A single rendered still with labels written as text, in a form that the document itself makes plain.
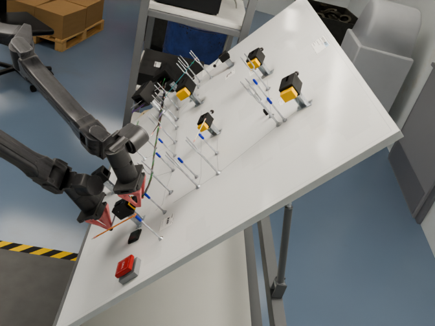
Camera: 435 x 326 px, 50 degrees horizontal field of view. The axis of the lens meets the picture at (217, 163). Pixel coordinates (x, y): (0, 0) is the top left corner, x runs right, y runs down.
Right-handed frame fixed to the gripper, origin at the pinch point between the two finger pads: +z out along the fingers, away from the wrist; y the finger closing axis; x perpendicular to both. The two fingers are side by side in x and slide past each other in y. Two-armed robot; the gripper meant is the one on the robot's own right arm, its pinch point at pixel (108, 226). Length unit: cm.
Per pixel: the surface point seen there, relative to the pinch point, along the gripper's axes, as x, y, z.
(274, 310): -40, -14, 36
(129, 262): -16.5, -20.5, -2.3
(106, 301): -8.1, -27.1, 2.6
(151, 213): -14.6, 1.7, 1.6
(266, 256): -36, 8, 37
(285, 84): -65, 14, -17
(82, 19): 196, 391, 6
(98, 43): 201, 400, 38
